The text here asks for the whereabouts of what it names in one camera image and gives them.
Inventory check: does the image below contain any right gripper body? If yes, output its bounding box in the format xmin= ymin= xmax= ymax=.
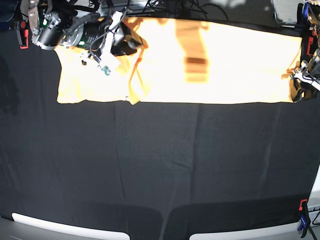
xmin=111 ymin=23 xmax=144 ymax=57

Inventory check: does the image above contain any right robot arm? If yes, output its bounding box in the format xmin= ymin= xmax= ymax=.
xmin=28 ymin=0 xmax=144 ymax=64

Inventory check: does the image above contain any blue clamp bottom right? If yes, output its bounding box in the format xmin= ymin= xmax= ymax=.
xmin=297 ymin=198 xmax=310 ymax=239

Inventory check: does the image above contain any black table cloth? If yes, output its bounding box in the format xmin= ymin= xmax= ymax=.
xmin=0 ymin=31 xmax=320 ymax=240

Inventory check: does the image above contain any blue clamp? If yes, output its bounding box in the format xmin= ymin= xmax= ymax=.
xmin=296 ymin=1 xmax=309 ymax=25
xmin=297 ymin=198 xmax=310 ymax=239

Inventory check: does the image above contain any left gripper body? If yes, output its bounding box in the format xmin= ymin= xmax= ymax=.
xmin=300 ymin=56 xmax=320 ymax=79

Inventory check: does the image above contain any red black clamp right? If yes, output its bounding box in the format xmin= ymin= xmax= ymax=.
xmin=306 ymin=36 xmax=314 ymax=56

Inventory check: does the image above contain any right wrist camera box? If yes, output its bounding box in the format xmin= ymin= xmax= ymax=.
xmin=98 ymin=54 xmax=120 ymax=76

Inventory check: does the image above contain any yellow t-shirt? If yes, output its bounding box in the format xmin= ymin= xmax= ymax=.
xmin=55 ymin=17 xmax=303 ymax=104

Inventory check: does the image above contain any red black clamp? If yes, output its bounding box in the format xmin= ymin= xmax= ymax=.
xmin=306 ymin=36 xmax=314 ymax=56
xmin=14 ymin=20 xmax=29 ymax=50

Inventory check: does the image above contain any black cable bundle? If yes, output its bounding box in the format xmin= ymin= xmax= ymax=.
xmin=87 ymin=0 xmax=228 ymax=18

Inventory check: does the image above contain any blue clamp top right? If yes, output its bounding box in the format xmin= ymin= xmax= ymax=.
xmin=296 ymin=1 xmax=309 ymax=25

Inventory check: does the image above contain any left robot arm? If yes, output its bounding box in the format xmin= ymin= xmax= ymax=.
xmin=290 ymin=0 xmax=320 ymax=102

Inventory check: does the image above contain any red black clamp left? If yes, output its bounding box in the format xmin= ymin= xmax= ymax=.
xmin=14 ymin=20 xmax=29 ymax=50

